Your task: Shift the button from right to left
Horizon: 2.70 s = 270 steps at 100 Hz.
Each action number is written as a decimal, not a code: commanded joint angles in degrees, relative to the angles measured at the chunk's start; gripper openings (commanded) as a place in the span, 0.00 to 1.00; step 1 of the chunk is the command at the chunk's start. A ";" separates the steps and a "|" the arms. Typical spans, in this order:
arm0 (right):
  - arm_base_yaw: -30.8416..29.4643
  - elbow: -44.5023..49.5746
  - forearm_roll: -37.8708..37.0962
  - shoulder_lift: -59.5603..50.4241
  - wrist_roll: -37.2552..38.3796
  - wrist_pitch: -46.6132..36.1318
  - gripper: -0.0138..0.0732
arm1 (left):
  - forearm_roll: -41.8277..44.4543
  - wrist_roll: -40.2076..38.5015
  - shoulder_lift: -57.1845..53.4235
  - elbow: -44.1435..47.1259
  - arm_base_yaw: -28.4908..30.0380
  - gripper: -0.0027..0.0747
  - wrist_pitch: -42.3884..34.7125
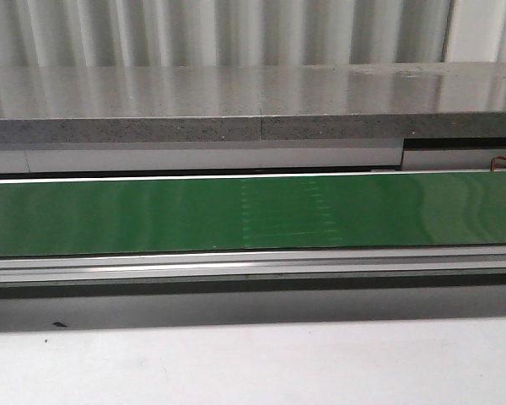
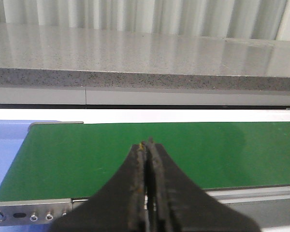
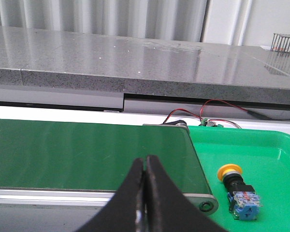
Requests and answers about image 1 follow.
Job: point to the green conveyor belt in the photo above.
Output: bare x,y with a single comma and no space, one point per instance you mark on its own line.
166,214

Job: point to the white corrugated curtain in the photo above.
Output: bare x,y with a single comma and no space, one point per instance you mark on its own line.
249,33

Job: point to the aluminium conveyor frame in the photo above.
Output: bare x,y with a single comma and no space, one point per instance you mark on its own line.
250,270

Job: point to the grey stone counter ledge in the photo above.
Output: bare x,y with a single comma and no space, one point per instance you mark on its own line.
68,105

